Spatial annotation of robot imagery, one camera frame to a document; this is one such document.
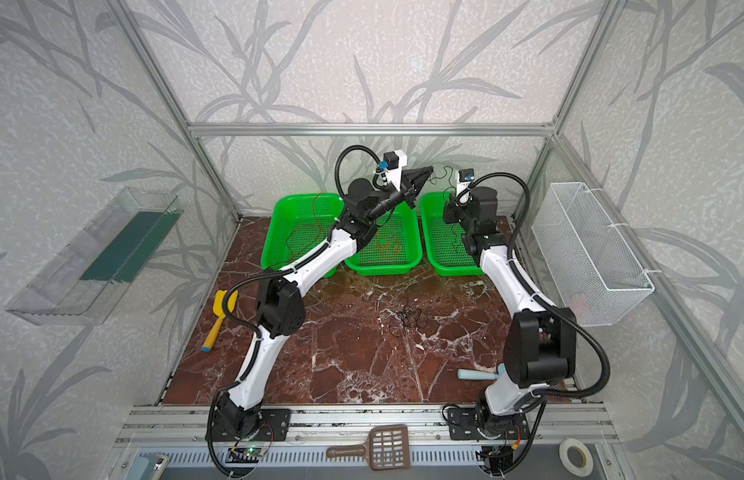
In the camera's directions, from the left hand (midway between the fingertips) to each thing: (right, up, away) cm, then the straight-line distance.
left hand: (437, 163), depth 72 cm
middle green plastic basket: (-5, -13, +36) cm, 39 cm away
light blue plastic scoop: (+11, -56, +10) cm, 58 cm away
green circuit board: (-44, -69, -2) cm, 82 cm away
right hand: (+7, -3, +13) cm, 15 cm away
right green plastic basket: (+10, -24, +36) cm, 45 cm away
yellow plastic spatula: (-66, -41, +22) cm, 81 cm away
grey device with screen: (-64, -69, -8) cm, 94 cm away
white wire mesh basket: (+31, -26, -11) cm, 42 cm away
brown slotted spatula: (-12, -69, -1) cm, 70 cm away
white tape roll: (+29, -69, -3) cm, 75 cm away
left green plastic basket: (-49, -13, +46) cm, 69 cm away
